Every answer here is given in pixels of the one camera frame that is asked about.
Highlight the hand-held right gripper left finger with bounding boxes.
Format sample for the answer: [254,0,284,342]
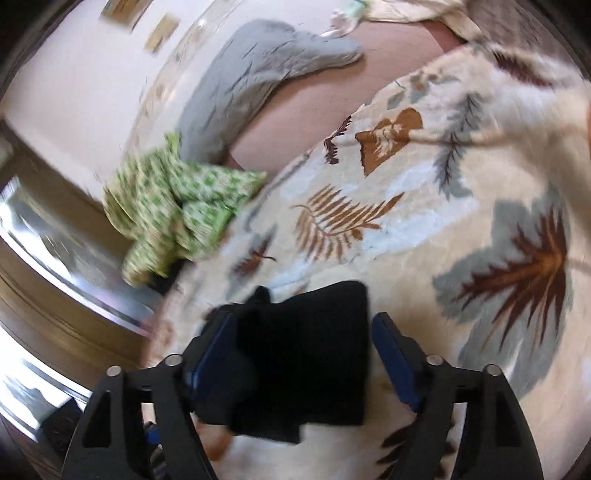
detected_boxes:
[61,311,241,480]

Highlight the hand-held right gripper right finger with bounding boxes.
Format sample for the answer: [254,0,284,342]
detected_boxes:
[372,312,532,480]

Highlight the black pants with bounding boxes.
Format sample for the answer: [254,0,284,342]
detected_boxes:
[196,280,370,445]

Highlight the leaf print fleece blanket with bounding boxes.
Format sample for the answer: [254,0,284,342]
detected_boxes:
[152,39,587,480]

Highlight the green patterned cloth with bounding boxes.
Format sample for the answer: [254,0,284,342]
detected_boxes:
[102,131,269,287]

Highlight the grey quilted blanket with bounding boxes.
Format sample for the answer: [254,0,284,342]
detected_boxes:
[178,19,363,164]

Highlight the pink quilted mattress cover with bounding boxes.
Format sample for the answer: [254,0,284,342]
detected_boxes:
[226,21,462,174]

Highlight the cream floral pillow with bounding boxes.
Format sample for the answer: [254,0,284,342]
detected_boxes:
[330,0,481,44]

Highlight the wooden bed frame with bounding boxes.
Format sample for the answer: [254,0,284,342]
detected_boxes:
[0,117,171,462]

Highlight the wall picture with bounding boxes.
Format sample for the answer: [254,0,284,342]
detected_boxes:
[100,0,153,21]
[145,13,181,52]

